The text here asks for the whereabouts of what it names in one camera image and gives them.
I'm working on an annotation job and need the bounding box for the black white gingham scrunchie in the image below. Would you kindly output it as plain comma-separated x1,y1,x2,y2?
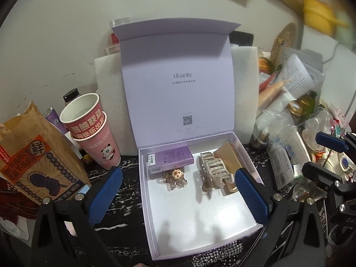
192,241,242,267

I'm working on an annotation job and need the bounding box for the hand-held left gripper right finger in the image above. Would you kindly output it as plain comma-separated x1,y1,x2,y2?
234,168,326,267

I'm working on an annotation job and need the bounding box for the round woven coaster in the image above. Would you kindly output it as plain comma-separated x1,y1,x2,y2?
271,22,297,62

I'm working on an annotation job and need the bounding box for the gold crystal hair claw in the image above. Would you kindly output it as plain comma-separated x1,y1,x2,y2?
162,168,188,192

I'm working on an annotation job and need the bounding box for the purple can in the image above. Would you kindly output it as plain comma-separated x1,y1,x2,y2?
43,107,67,134

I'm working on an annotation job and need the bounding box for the glass jar with gold lid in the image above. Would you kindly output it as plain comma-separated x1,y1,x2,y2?
288,95,318,117

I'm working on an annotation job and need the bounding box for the red printed paper cup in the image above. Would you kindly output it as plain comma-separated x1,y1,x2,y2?
60,93,107,140

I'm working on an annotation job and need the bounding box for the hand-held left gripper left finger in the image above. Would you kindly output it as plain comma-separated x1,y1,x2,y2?
30,166,123,267

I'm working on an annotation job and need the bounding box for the white printed leaflet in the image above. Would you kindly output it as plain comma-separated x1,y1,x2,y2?
278,54,313,92

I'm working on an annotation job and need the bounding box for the black bag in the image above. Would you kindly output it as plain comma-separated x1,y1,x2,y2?
231,30,254,46

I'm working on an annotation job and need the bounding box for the gold rectangular hair clip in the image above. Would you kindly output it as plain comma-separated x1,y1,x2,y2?
214,141,245,194

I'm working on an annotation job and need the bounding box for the red plaid cloth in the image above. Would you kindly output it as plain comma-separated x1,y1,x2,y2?
0,178,36,223

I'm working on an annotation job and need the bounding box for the brown printed paper bag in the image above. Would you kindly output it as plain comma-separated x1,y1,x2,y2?
0,101,92,206

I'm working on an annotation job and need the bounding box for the white foam sheet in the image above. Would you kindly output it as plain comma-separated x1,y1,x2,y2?
94,46,260,156

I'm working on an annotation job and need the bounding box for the clear plastic container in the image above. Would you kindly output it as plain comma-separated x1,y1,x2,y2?
104,18,131,56

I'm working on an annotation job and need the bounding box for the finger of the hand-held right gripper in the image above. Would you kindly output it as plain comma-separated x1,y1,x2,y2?
316,131,356,153
302,161,348,198

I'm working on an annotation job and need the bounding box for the pink panda paper cup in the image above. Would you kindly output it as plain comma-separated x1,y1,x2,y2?
73,111,121,170

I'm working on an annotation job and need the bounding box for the cream hair claw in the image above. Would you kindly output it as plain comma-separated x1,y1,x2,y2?
197,152,237,202

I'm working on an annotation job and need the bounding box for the small purple box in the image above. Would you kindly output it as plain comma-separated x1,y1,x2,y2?
146,145,195,174

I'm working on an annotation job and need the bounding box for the bottle with black cap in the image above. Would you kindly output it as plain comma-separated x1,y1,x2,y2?
63,88,80,106

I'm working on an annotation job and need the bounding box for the lavender gift box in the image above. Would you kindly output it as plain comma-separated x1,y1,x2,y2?
111,19,265,261

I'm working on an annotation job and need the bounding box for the yellow plush object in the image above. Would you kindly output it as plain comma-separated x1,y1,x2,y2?
303,0,337,35

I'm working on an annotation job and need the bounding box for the black cable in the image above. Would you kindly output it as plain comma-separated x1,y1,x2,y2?
324,42,356,62

